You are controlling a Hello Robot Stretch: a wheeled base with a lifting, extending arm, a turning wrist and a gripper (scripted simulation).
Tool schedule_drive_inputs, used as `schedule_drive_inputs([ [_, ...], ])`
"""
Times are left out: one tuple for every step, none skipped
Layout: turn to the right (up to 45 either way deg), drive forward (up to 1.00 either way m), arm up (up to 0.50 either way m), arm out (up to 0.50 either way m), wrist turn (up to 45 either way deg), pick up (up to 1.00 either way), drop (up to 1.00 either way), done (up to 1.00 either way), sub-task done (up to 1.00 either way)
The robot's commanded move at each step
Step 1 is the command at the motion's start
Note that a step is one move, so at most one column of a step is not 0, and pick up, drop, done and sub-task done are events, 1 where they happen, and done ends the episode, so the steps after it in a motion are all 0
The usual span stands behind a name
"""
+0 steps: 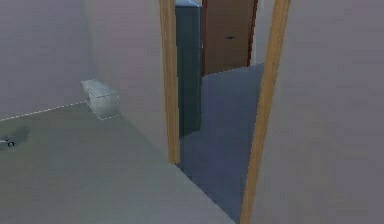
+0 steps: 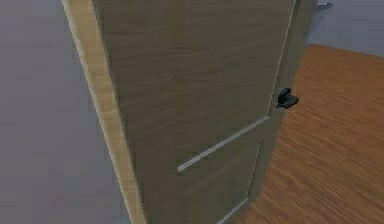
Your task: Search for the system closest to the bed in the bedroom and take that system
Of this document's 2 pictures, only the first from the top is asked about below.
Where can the dark green cupboard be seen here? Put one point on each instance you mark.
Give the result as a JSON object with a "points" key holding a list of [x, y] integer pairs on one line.
{"points": [[189, 70]]}

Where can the white box-shaped bin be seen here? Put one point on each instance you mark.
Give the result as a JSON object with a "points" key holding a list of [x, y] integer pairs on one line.
{"points": [[101, 98]]}

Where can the wooden door frame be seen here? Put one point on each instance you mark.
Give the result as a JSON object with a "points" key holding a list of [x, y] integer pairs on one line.
{"points": [[266, 100]]}

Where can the brown room door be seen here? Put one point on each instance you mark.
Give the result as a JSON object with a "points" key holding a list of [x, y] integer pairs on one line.
{"points": [[228, 36]]}

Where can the small grey wheeled object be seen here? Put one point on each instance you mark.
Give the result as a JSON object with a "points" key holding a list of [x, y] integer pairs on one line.
{"points": [[7, 142]]}

